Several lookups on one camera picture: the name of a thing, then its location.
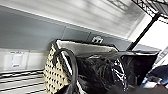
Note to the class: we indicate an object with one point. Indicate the white wall outlet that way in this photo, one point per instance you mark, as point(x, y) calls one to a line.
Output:
point(97, 40)

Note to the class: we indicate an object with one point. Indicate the long grey wall band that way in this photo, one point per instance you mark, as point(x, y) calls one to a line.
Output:
point(30, 31)

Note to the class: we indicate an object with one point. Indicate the white wall plate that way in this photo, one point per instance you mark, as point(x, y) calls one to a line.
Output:
point(16, 60)

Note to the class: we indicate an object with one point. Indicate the black glossy plastic bag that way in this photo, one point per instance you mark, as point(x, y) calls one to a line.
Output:
point(100, 71)

